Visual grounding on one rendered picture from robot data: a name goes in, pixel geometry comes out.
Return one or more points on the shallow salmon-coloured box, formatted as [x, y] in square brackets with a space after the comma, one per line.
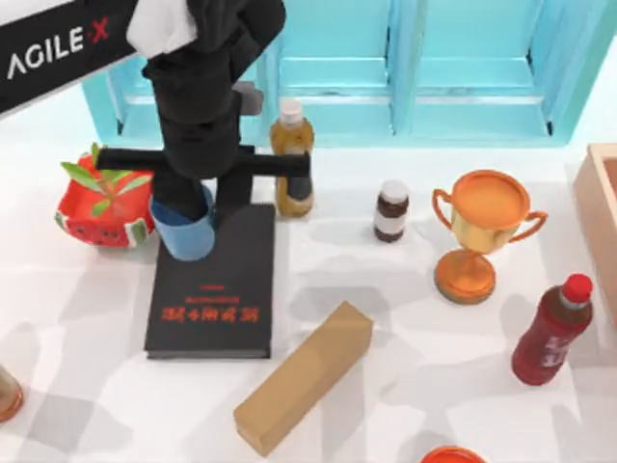
[598, 212]

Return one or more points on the black book with red print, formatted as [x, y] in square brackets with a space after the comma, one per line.
[212, 299]

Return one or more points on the watermelon plant pot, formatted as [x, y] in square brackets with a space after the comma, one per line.
[103, 217]

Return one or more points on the orange and gold trophy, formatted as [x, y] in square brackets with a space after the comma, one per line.
[474, 217]

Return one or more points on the red round object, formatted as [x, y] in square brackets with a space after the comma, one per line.
[453, 455]

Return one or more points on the red bottle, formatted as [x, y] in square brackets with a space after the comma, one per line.
[549, 333]

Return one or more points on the blue cup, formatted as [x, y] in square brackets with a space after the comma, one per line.
[188, 238]

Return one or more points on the brown cardboard box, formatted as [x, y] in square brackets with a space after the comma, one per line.
[303, 376]

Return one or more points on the small brown bottle white label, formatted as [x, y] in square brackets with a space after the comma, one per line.
[390, 212]

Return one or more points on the light blue rack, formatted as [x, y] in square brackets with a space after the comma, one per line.
[434, 72]

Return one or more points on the orange round object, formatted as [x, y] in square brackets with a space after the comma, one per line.
[7, 395]

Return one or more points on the amber bottle with white cap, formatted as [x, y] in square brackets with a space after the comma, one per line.
[289, 140]

